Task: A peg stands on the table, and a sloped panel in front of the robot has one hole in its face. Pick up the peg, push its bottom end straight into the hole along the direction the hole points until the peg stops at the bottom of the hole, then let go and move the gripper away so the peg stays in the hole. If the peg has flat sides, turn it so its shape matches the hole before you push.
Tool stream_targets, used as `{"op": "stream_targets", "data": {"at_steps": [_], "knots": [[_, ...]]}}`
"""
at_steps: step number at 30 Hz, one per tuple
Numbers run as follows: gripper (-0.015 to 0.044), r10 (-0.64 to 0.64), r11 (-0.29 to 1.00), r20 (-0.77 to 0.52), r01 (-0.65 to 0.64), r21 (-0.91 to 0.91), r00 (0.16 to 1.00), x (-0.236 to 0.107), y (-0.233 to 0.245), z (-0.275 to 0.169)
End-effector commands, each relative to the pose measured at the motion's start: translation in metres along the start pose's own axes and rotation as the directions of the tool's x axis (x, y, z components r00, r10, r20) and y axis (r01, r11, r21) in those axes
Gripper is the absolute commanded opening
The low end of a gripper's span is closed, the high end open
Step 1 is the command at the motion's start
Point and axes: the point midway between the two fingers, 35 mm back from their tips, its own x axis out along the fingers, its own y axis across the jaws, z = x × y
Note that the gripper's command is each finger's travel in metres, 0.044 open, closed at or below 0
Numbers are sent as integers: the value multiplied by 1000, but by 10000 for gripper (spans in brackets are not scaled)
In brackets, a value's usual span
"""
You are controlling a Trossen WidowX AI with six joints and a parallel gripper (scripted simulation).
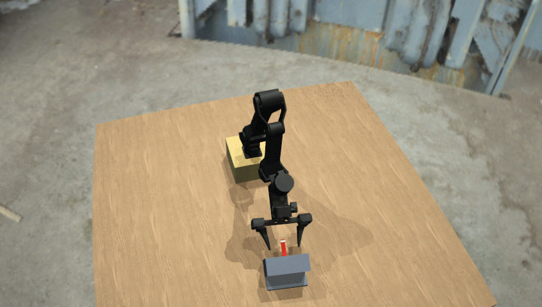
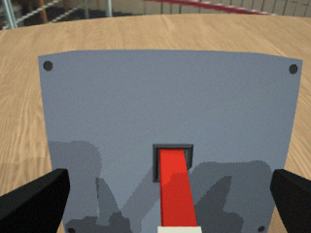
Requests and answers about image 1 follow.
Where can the red peg with white band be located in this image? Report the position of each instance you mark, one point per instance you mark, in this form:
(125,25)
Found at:
(283,249)

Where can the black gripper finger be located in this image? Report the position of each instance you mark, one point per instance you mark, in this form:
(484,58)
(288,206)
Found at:
(300,229)
(263,233)

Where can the grey sloped panel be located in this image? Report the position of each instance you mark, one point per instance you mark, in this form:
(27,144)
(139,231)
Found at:
(286,271)

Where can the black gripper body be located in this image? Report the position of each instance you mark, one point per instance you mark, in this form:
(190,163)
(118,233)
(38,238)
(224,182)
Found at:
(261,223)

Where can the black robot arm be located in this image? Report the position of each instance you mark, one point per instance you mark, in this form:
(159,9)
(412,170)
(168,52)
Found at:
(270,168)

